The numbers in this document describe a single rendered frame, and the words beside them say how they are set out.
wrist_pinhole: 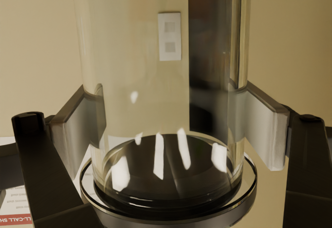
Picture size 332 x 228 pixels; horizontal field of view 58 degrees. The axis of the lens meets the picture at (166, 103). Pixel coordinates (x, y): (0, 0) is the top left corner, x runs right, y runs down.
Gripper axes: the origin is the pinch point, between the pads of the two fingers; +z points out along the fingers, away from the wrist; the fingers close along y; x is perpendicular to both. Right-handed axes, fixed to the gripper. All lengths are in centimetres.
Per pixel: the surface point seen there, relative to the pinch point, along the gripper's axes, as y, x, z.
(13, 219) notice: -43, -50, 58
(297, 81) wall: 37, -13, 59
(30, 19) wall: -29, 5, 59
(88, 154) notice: -19, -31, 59
